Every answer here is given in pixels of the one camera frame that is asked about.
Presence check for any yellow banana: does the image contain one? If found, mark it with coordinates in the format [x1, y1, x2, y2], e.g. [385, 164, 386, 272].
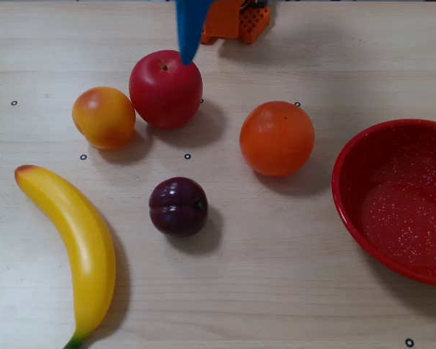
[14, 164, 116, 349]

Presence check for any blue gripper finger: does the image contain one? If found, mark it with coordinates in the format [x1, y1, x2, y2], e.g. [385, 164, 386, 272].
[176, 0, 214, 66]

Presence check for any dark purple plum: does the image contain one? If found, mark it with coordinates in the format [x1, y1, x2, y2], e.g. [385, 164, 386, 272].
[148, 177, 209, 237]

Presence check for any orange fruit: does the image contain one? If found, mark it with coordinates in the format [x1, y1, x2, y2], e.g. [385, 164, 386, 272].
[239, 100, 315, 178]

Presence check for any red speckled bowl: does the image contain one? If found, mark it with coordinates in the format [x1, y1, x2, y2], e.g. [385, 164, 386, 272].
[332, 119, 436, 288]

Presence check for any yellow orange peach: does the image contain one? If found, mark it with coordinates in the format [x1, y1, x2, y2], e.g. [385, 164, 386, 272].
[71, 86, 137, 150]

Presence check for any red apple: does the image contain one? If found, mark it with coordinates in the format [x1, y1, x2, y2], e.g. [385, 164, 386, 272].
[129, 49, 203, 130]

